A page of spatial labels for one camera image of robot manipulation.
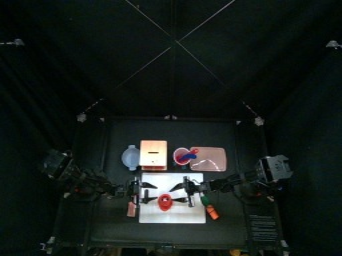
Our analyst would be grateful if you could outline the wooden drawer box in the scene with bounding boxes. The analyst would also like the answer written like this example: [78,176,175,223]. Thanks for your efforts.
[139,139,170,172]

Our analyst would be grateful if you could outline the pink plastic tray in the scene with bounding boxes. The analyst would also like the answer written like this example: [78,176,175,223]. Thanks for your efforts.
[189,146,229,173]

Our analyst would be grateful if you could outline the black backdrop cloth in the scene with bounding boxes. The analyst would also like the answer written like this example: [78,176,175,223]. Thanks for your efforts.
[0,0,342,256]

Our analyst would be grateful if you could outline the red plastic cup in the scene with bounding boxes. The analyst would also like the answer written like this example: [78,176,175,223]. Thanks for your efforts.
[173,146,194,167]

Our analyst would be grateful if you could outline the silver frame clamp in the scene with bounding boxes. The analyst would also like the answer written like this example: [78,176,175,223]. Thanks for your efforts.
[325,39,342,50]
[0,38,26,48]

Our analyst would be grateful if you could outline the toy carrot with green top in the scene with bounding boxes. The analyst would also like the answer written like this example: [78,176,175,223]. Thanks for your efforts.
[199,195,221,221]

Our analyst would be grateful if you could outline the thin diagonal brace wire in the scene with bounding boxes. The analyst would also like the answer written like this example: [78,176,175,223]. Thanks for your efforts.
[123,0,262,119]
[82,0,237,115]

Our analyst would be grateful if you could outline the red drawer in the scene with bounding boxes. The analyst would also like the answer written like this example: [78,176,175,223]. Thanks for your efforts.
[141,164,169,172]

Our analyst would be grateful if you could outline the white text sticker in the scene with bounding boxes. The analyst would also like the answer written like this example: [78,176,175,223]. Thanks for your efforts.
[247,213,280,243]

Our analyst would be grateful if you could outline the white cutting board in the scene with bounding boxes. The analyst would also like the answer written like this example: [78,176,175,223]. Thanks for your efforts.
[138,172,207,225]

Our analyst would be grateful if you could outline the blue-grey bowl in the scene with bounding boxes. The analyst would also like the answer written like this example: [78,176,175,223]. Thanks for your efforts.
[121,144,142,172]

